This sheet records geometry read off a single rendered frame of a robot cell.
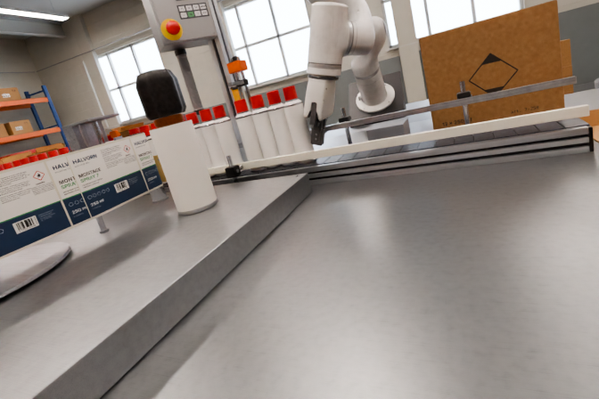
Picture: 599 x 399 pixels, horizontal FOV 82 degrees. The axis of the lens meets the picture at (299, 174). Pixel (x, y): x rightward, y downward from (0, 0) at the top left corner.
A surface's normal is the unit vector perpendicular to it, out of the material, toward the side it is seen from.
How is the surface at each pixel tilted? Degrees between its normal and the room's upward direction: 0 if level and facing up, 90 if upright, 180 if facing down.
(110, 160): 90
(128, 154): 90
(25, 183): 90
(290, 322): 0
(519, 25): 90
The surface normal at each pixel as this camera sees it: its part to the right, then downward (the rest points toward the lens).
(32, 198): 0.83, -0.08
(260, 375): -0.25, -0.94
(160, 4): 0.50, 0.08
